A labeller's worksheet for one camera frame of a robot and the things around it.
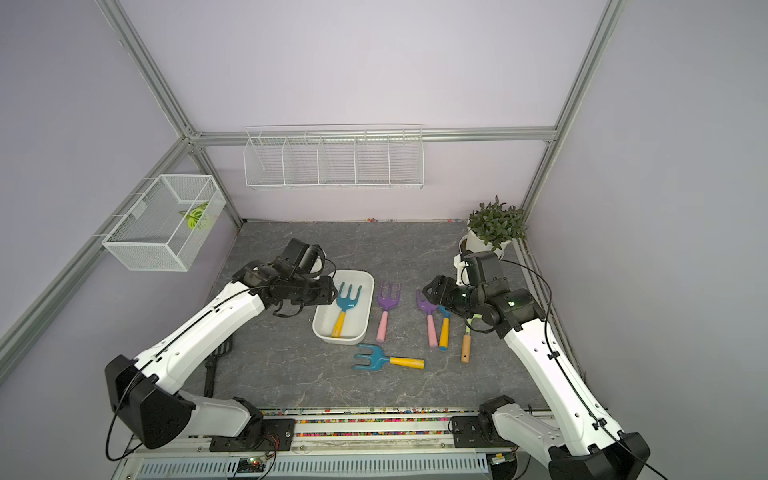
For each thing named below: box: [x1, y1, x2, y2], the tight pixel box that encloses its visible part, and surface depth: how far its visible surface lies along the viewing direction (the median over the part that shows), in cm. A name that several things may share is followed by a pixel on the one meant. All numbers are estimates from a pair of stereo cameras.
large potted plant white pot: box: [465, 195, 527, 260], surface depth 96 cm
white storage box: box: [312, 269, 375, 346], surface depth 95 cm
